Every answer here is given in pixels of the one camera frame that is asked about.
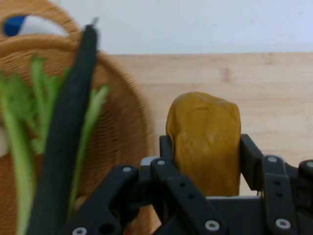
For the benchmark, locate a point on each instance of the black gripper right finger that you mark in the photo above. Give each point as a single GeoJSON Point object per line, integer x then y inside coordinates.
{"type": "Point", "coordinates": [278, 191]}

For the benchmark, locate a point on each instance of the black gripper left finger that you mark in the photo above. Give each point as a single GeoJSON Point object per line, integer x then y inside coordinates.
{"type": "Point", "coordinates": [181, 195]}

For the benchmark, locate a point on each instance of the yellow bell pepper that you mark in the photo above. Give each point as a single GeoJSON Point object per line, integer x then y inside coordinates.
{"type": "Point", "coordinates": [205, 137]}

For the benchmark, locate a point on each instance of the woven wicker basket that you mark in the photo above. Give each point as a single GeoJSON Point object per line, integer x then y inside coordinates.
{"type": "Point", "coordinates": [122, 127]}

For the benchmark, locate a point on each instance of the wooden cutting board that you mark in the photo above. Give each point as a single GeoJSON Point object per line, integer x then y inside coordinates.
{"type": "Point", "coordinates": [256, 85]}

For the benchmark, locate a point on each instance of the dark green cucumber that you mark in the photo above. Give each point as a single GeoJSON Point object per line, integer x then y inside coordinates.
{"type": "Point", "coordinates": [66, 127]}

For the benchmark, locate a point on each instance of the green celery stalk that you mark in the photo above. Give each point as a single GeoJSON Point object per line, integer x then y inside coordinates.
{"type": "Point", "coordinates": [22, 117]}

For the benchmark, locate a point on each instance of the blue and white object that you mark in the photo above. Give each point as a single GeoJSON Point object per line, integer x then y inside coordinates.
{"type": "Point", "coordinates": [13, 25]}

